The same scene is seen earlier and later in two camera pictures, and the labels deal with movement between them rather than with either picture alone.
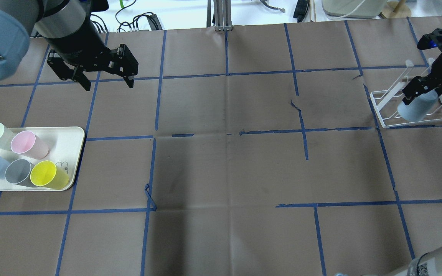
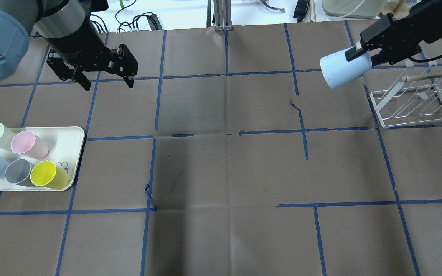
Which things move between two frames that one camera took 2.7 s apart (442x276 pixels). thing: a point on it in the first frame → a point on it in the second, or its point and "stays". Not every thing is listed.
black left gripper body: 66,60 stays
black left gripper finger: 129,79 stays
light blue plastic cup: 418,109 → 336,69
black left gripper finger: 83,80 stays
